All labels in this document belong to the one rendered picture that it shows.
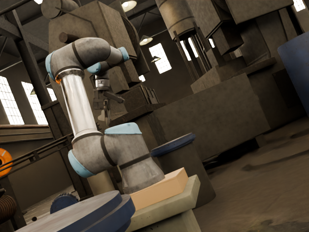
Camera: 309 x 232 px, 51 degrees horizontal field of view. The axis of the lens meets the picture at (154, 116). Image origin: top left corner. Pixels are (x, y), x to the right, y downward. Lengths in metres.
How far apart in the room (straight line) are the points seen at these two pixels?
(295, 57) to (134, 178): 2.96
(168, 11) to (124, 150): 9.18
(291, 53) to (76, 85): 2.89
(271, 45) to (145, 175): 3.60
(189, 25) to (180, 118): 7.01
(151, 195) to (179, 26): 9.04
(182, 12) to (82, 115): 8.99
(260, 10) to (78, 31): 2.19
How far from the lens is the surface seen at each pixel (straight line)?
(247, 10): 4.17
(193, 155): 2.06
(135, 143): 1.10
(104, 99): 1.81
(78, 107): 1.23
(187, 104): 3.17
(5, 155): 1.95
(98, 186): 1.84
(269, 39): 4.51
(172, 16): 10.08
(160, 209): 0.99
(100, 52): 1.33
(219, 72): 4.74
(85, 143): 1.15
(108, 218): 0.46
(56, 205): 3.48
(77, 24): 4.20
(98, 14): 4.07
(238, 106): 3.31
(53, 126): 5.76
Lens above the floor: 0.49
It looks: 4 degrees up
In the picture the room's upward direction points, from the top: 23 degrees counter-clockwise
